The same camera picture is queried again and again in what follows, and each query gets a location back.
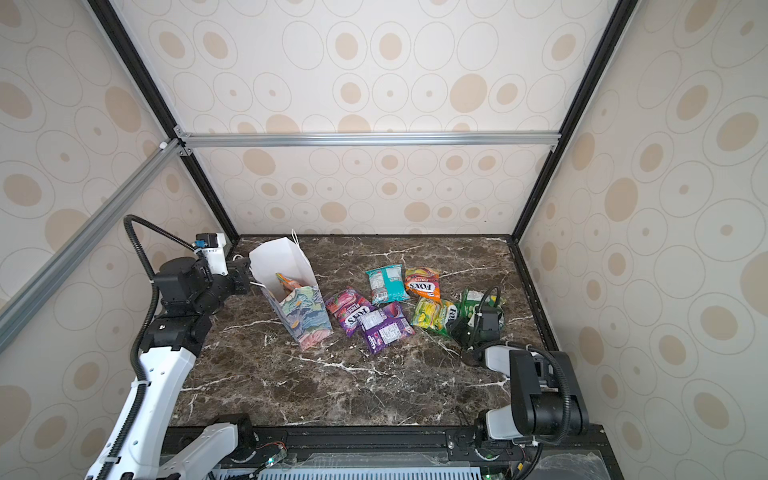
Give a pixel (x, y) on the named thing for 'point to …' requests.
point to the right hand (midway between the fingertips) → (451, 323)
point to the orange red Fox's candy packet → (423, 281)
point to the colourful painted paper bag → (302, 313)
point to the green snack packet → (468, 301)
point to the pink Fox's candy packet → (347, 307)
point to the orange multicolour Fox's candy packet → (290, 284)
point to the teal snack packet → (387, 284)
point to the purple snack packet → (385, 325)
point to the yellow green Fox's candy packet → (430, 313)
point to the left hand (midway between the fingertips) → (254, 255)
